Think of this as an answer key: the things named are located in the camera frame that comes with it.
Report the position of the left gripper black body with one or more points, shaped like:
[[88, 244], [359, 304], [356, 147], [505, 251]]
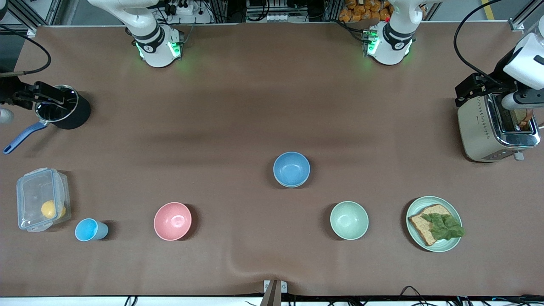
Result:
[[494, 86]]

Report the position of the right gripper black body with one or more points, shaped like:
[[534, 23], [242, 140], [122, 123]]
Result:
[[9, 94]]

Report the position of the blue bowl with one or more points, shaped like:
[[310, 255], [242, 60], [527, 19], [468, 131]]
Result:
[[291, 168]]

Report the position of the pale green bowl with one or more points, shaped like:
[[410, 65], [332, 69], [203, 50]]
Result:
[[349, 220], [292, 186]]

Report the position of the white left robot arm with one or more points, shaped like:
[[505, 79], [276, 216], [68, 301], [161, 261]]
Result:
[[393, 42]]

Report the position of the pink bowl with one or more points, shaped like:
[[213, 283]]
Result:
[[172, 221]]

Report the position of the glass lid blue knob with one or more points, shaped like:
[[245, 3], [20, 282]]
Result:
[[51, 115]]

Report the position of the beige chrome toaster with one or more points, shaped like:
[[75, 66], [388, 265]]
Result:
[[476, 131]]

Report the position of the toast slice in toaster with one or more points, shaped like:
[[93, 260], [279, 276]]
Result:
[[522, 119]]

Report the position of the clear plastic lidded container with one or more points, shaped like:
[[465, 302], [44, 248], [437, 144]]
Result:
[[32, 191]]

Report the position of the yellow lemon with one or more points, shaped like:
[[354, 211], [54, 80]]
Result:
[[49, 209]]

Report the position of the light blue cup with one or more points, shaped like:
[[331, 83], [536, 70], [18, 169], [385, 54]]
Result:
[[87, 230]]

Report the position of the green lettuce leaf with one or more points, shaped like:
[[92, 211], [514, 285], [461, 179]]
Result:
[[444, 227]]

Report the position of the orange snack bag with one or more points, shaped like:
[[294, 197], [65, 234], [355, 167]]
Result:
[[357, 10]]

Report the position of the brown bread slice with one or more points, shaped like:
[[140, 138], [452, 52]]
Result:
[[420, 225]]

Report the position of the pale green plate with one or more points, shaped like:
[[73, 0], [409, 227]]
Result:
[[442, 247]]

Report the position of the white power strip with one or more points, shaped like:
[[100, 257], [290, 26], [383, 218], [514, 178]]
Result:
[[280, 18], [191, 18]]

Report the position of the brown tablecloth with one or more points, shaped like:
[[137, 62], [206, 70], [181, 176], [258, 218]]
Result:
[[212, 263]]

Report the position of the grey aluminium frame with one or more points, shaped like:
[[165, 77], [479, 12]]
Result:
[[51, 12], [520, 21]]

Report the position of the metal clamp bracket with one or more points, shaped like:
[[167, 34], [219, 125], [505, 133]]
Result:
[[275, 291]]

